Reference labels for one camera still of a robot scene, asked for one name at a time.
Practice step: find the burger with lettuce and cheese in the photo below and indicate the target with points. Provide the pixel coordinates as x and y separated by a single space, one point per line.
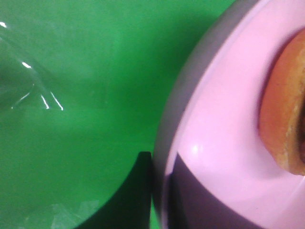
282 112

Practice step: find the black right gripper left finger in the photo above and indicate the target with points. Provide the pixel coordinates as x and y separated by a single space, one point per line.
130 206

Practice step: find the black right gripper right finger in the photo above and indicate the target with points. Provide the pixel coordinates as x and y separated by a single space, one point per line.
192 206

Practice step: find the clear tape patch on table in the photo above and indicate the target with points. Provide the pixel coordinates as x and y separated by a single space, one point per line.
23 81

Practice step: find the pink plate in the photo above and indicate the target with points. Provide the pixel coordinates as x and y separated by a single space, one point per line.
211 117

